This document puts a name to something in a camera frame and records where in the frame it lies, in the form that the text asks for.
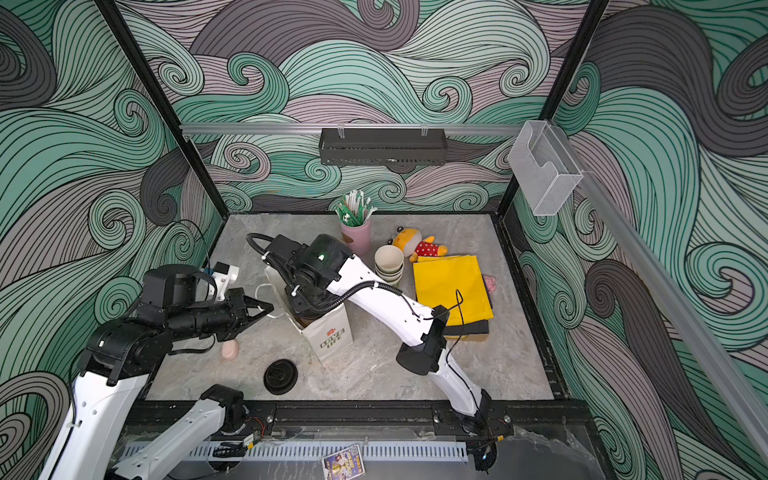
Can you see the black wall shelf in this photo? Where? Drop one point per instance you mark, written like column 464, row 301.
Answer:
column 382, row 146

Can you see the stack of paper cups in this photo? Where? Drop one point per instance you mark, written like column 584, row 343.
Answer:
column 389, row 264

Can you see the yellow plush toy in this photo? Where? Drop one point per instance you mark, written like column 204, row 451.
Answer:
column 414, row 245

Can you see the wrapped straws bundle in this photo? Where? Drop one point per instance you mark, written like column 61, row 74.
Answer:
column 354, row 208

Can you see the pink small object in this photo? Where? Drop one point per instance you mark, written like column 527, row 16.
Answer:
column 230, row 350

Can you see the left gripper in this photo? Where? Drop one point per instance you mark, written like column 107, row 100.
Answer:
column 241, row 317

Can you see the stack of black lids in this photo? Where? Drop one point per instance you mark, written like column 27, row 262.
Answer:
column 280, row 377

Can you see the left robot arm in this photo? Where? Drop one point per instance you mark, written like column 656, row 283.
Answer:
column 116, row 364

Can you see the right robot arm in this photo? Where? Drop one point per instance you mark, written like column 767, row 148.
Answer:
column 424, row 350

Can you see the white paper bag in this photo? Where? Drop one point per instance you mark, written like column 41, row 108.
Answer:
column 326, row 336

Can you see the yellow napkin stack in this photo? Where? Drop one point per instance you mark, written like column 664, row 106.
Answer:
column 436, row 281

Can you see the colourful card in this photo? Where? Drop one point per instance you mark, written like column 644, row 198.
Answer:
column 346, row 464

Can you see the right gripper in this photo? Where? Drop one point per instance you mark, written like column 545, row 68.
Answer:
column 297, row 302

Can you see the clear acrylic wall holder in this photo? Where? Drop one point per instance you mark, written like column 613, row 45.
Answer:
column 545, row 165

